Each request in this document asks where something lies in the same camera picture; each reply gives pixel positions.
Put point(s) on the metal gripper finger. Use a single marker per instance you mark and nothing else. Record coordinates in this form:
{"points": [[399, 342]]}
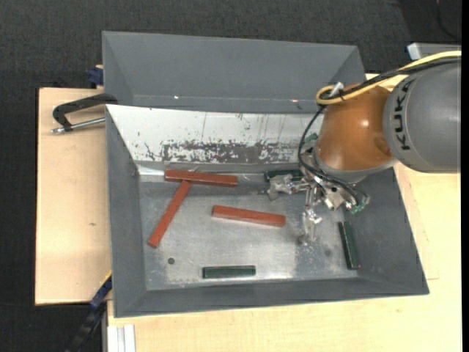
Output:
{"points": [[311, 218], [287, 186]]}

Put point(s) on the dark green flat block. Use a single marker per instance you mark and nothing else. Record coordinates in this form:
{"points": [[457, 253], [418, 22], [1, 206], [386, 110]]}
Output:
{"points": [[349, 245], [229, 271]]}

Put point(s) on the red-brown flat block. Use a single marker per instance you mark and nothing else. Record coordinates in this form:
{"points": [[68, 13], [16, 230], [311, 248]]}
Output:
{"points": [[169, 215], [201, 177], [248, 216]]}

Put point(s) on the grey metal bin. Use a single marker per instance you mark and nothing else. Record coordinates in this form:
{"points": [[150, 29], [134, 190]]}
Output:
{"points": [[227, 68]]}

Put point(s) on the pale wood board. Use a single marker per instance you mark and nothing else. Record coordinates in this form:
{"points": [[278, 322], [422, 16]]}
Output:
{"points": [[71, 196]]}

